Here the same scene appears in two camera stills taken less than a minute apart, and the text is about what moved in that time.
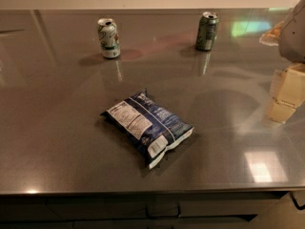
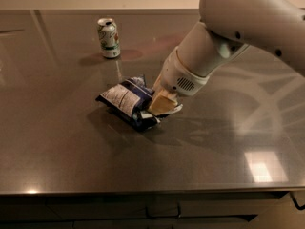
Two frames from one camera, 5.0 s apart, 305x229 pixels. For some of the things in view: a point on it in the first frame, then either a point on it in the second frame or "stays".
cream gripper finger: (289, 84) → (173, 77)
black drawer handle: (164, 216) stays
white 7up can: (110, 40) stays
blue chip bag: (150, 128) → (130, 101)
